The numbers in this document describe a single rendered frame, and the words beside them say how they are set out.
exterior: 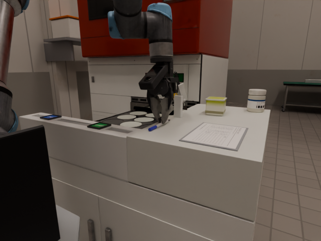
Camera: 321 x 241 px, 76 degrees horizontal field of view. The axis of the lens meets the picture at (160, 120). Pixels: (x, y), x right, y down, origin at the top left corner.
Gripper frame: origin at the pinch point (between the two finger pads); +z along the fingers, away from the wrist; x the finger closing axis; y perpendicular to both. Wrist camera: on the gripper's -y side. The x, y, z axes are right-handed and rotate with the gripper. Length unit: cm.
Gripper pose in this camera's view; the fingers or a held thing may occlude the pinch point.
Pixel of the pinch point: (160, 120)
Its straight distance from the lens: 68.6
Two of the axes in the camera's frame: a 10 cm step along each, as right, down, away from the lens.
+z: 0.4, 9.8, 2.1
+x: -8.8, -0.7, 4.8
